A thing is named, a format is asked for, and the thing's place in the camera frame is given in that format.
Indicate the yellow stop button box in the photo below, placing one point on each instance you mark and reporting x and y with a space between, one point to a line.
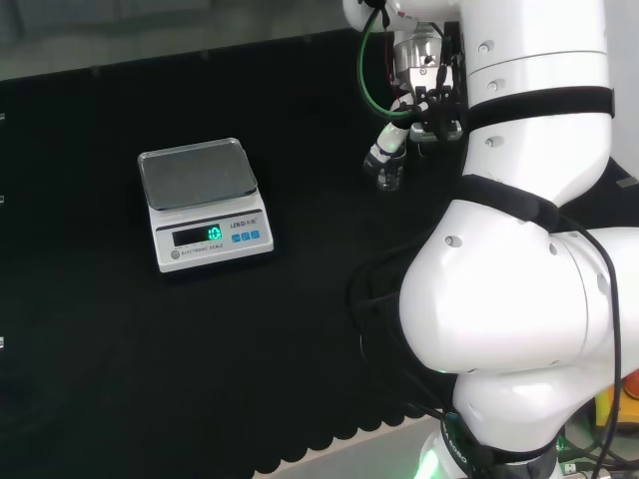
630 399

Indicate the black cloth bench cover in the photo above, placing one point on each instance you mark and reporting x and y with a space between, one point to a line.
175 349

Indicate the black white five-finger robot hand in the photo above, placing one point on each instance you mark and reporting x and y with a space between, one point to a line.
434 107

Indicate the white electronic balance steel pan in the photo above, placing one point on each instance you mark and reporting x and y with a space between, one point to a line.
209 234

